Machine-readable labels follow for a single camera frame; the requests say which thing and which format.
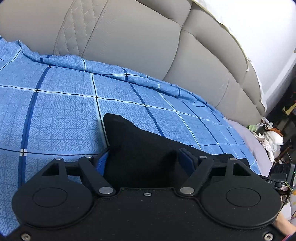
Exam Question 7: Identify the black pants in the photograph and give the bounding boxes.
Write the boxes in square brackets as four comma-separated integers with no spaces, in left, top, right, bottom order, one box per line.
[102,112,253,189]

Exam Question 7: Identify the lavender blanket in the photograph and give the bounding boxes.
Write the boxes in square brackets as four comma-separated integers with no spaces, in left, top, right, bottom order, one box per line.
[226,118,273,176]

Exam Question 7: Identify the blue plaid bed sheet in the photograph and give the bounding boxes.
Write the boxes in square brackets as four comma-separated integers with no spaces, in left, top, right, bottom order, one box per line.
[1,39,260,235]

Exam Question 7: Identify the beige padded headboard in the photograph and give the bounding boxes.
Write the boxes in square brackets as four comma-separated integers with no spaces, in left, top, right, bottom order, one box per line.
[1,1,265,126]

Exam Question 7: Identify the pile of clothes clutter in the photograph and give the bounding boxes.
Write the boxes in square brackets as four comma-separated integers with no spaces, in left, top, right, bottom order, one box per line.
[248,117,283,163]

